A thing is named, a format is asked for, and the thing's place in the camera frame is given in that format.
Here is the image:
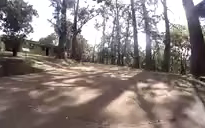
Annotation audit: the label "row of leafy trees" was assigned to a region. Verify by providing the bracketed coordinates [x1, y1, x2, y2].
[0, 0, 40, 58]

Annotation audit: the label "reddish brown dirt road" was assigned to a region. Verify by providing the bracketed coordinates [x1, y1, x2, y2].
[0, 60, 205, 128]

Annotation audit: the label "earth bank with rocks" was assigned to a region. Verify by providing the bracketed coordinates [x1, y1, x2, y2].
[0, 54, 46, 78]

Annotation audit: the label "small building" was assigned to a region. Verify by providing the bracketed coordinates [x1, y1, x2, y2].
[21, 39, 60, 57]

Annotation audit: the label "row of tall trees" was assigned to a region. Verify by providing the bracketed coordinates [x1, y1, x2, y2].
[48, 0, 205, 78]

